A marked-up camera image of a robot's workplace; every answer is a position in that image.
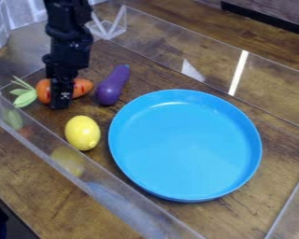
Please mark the yellow toy lemon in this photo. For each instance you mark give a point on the yellow toy lemon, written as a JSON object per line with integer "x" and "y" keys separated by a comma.
{"x": 83, "y": 133}

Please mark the clear acrylic barrier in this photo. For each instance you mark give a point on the clear acrylic barrier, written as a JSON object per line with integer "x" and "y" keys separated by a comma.
{"x": 252, "y": 78}
{"x": 145, "y": 216}

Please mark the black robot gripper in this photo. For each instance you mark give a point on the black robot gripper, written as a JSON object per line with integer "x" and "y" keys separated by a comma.
{"x": 71, "y": 44}

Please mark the clear acrylic back barrier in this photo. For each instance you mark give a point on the clear acrylic back barrier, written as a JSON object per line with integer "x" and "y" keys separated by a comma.
{"x": 252, "y": 78}

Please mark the blue round plate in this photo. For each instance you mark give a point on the blue round plate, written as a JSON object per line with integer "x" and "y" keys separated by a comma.
{"x": 186, "y": 145}

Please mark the purple toy eggplant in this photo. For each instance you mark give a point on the purple toy eggplant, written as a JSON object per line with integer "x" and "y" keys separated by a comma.
{"x": 108, "y": 90}

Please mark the clear acrylic front barrier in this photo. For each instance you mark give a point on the clear acrylic front barrier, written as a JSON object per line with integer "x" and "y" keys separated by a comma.
{"x": 145, "y": 216}

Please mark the orange toy carrot green leaves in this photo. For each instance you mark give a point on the orange toy carrot green leaves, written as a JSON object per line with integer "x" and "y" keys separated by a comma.
{"x": 28, "y": 94}

